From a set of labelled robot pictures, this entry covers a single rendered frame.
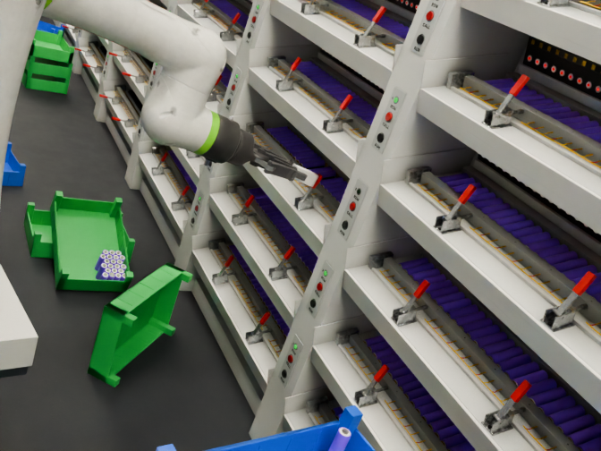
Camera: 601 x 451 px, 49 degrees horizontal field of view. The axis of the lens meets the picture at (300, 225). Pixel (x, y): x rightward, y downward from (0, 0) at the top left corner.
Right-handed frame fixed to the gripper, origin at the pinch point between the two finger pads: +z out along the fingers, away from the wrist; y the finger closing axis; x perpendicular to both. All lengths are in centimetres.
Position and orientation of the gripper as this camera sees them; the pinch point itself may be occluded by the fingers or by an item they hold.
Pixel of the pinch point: (303, 175)
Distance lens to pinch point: 150.8
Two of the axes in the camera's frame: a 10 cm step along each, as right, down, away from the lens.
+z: 7.5, 2.8, 6.0
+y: 4.2, 5.0, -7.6
